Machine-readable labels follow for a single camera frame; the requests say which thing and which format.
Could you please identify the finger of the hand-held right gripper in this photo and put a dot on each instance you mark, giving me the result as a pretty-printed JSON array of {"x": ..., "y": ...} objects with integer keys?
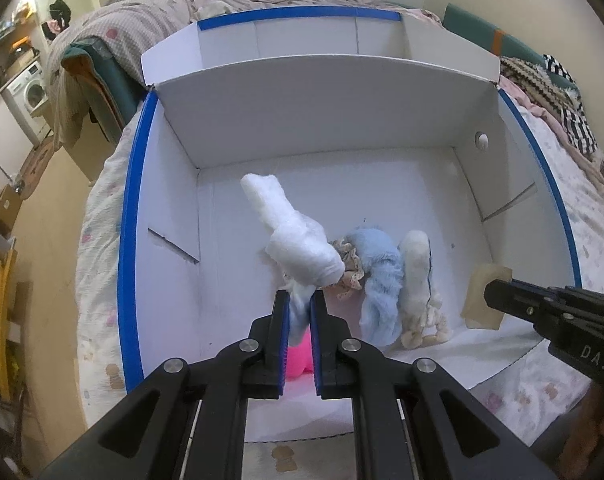
[
  {"x": 576, "y": 294},
  {"x": 511, "y": 300}
]

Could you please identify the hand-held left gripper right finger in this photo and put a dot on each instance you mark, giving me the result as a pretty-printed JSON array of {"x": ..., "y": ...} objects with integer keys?
[{"x": 316, "y": 340}]

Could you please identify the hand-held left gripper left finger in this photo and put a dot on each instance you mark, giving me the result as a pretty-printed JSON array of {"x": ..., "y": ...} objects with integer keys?
[{"x": 283, "y": 340}]

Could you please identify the pink sock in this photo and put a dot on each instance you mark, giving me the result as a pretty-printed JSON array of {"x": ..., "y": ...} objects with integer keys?
[{"x": 299, "y": 360}]

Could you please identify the beige sock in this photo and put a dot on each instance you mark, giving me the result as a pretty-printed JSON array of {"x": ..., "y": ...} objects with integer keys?
[{"x": 476, "y": 300}]

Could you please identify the floral lace scrunchie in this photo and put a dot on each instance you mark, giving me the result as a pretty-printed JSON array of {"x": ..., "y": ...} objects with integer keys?
[{"x": 349, "y": 265}]

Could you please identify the light blue fluffy cloth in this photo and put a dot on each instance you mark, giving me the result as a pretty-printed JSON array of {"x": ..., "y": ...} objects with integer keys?
[{"x": 379, "y": 285}]

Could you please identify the white fluffy sock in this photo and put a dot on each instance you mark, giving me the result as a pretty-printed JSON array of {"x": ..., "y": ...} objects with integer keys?
[{"x": 302, "y": 250}]

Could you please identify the cream plush toy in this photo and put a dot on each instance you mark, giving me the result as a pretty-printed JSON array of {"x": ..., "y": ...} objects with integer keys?
[{"x": 416, "y": 270}]

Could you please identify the blue white cardboard box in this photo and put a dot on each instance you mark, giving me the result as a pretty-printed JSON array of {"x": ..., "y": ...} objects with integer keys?
[{"x": 232, "y": 210}]

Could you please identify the black white striped cloth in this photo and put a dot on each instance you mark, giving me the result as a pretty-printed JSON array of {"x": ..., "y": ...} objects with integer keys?
[{"x": 579, "y": 127}]

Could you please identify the crochet patterned blanket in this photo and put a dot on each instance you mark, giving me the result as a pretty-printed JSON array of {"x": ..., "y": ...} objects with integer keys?
[{"x": 531, "y": 82}]

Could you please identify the beige wooden cabinet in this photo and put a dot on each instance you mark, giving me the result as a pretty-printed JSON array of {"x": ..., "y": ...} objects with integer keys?
[{"x": 89, "y": 155}]

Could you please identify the teal headboard cushion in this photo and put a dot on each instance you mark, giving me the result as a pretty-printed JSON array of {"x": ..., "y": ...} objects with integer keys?
[{"x": 466, "y": 25}]

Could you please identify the yellow rack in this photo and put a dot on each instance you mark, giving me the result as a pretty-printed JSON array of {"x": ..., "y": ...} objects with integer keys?
[{"x": 4, "y": 310}]

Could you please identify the brown floor mat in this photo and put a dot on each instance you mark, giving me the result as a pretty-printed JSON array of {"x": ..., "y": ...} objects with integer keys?
[{"x": 37, "y": 165}]

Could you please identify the brown cardboard box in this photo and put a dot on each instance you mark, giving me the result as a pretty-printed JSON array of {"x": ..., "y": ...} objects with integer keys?
[{"x": 7, "y": 207}]

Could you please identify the teal garment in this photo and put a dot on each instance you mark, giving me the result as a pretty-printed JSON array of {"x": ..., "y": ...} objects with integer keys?
[{"x": 112, "y": 80}]

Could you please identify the white kitchen cabinet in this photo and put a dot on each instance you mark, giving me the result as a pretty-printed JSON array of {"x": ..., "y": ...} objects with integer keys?
[{"x": 2, "y": 135}]

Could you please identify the white washing machine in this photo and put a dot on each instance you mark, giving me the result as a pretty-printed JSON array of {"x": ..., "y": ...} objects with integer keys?
[{"x": 29, "y": 92}]

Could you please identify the hanging dark clothes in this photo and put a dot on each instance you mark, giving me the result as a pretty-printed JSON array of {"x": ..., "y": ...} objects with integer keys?
[{"x": 59, "y": 10}]

